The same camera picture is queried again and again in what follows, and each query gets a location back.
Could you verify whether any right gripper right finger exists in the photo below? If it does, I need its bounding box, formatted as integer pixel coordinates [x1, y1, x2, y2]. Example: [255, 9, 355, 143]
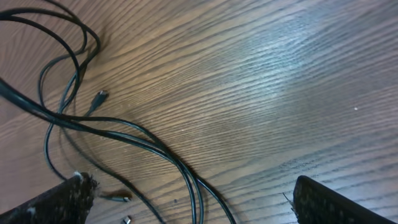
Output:
[292, 175, 395, 224]

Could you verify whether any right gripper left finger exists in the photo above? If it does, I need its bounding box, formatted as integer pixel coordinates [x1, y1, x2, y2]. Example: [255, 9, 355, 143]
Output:
[1, 172, 97, 224]

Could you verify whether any black cable bundle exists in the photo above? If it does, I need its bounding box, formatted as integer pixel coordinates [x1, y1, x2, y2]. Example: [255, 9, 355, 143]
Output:
[0, 0, 237, 224]

